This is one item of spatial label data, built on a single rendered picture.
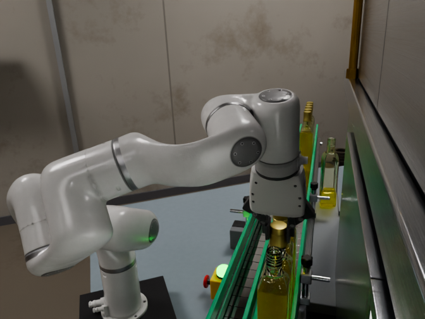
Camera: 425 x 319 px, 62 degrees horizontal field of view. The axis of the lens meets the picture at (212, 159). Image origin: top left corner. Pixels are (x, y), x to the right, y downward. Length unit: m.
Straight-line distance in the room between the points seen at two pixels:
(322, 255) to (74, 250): 0.79
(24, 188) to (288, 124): 0.44
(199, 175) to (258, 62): 3.17
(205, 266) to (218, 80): 2.42
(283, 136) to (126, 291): 0.63
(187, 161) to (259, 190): 0.20
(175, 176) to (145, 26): 2.85
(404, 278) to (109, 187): 0.40
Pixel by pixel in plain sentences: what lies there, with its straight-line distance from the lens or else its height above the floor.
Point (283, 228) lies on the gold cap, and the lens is 0.71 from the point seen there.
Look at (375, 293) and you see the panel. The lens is 0.33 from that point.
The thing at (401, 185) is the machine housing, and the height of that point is 1.39.
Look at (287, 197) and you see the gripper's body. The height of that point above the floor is 1.25.
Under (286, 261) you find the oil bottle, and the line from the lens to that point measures 0.75.
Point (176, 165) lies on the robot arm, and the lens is 0.48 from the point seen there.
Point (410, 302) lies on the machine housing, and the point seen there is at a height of 1.37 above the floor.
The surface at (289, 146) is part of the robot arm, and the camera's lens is 0.57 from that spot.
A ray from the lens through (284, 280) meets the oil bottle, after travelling 0.71.
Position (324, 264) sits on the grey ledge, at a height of 0.88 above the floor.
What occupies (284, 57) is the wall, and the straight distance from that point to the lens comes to 3.75.
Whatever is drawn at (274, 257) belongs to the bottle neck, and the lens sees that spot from 0.68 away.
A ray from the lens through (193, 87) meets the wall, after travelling 3.41.
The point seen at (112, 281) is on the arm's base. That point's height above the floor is 0.94.
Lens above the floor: 1.52
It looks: 20 degrees down
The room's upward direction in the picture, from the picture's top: 3 degrees counter-clockwise
